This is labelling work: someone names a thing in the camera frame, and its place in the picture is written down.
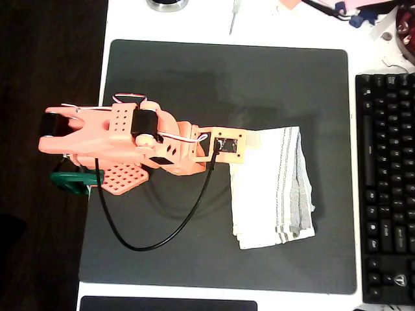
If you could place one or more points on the white striped towel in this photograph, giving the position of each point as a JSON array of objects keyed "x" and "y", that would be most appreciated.
[{"x": 259, "y": 194}]

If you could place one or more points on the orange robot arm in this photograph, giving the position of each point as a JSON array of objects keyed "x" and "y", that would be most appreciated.
[{"x": 97, "y": 142}]

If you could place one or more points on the dark grey desk mat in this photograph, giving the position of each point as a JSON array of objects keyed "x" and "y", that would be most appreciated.
[{"x": 259, "y": 81}]

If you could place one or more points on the green table clamp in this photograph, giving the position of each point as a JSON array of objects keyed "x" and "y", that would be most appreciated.
[{"x": 69, "y": 178}]

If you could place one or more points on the round metal cup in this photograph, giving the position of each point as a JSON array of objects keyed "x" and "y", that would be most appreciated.
[{"x": 167, "y": 4}]

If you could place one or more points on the black flat pad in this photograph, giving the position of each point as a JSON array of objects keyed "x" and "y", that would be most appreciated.
[{"x": 168, "y": 304}]

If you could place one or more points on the orange plastic part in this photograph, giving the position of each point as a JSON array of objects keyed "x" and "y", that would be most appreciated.
[{"x": 289, "y": 3}]

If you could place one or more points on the black pen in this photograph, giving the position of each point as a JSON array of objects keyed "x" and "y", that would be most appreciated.
[{"x": 324, "y": 8}]

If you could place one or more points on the black keyboard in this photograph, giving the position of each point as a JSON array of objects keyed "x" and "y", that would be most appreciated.
[{"x": 389, "y": 181}]

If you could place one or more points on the blue plastic object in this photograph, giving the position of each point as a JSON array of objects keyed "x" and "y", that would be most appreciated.
[{"x": 358, "y": 20}]

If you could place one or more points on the pink paper sheet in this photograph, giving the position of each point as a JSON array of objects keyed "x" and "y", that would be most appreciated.
[{"x": 363, "y": 2}]

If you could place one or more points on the small grey coin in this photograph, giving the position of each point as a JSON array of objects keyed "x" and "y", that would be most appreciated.
[{"x": 386, "y": 35}]

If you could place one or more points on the dark red bowl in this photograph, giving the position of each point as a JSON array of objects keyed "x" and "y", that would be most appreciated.
[{"x": 408, "y": 29}]

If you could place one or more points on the orange camera mount plate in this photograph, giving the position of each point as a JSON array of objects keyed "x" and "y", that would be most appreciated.
[{"x": 231, "y": 131}]

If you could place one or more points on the orange perforated base plate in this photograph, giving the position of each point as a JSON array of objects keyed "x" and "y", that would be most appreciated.
[{"x": 124, "y": 179}]

